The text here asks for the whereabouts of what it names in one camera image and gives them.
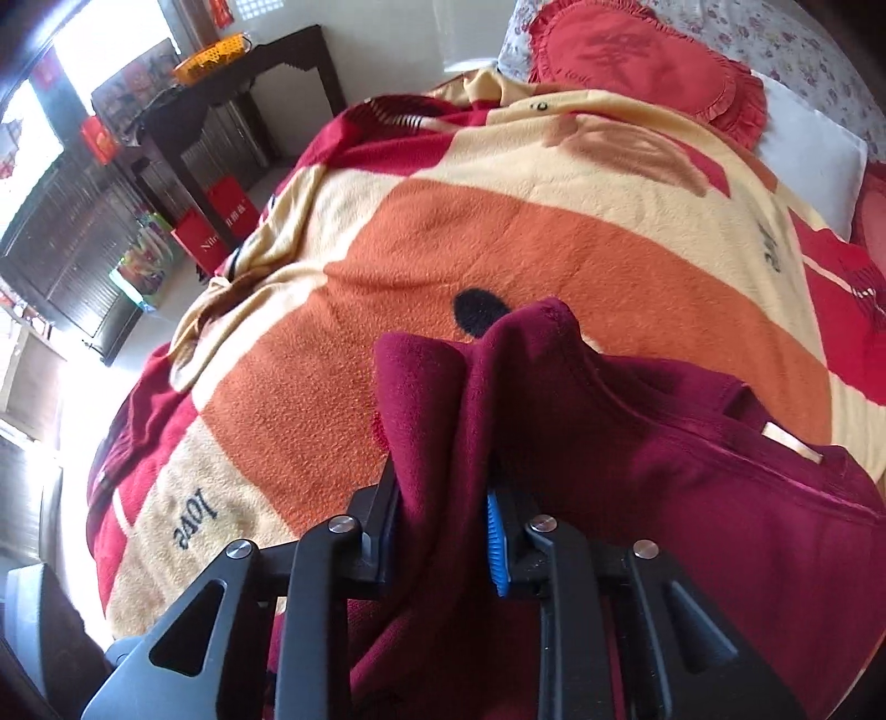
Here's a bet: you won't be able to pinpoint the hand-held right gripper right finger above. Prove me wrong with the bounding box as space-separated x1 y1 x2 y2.
485 477 807 720

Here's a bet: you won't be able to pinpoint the white pillow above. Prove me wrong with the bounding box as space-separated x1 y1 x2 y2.
751 69 869 240

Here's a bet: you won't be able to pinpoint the red gift bag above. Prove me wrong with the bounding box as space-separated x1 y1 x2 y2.
205 175 259 240

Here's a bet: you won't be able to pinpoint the printed fleece blanket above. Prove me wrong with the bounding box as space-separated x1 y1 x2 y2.
86 65 886 638

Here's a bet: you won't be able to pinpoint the colourful printed box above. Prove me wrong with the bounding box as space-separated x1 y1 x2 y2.
90 38 177 119

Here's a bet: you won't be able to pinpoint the green colourful box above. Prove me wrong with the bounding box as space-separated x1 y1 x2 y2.
111 211 174 309

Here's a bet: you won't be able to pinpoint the floral bed sheet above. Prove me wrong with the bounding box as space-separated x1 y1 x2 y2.
498 0 886 163

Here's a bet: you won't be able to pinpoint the red boxes under table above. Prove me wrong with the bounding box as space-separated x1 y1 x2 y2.
171 211 229 274

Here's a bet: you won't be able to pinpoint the small red box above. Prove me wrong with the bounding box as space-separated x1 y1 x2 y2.
81 115 119 165

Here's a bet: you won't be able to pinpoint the dark wooden cabinet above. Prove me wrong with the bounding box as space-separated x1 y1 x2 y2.
0 148 163 364

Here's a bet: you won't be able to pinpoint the red heart-shaped pillow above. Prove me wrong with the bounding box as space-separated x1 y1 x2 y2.
848 162 886 250
529 0 769 150

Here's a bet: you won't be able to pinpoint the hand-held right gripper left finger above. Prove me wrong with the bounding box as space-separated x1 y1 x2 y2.
83 453 403 720

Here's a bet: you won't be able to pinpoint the maroon shirt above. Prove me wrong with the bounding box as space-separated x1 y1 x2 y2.
266 296 886 720

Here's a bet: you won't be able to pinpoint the orange plastic basket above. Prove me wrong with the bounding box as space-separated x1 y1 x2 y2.
173 32 254 85

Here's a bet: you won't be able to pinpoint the dark wooden table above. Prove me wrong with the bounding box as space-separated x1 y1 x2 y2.
128 24 347 240

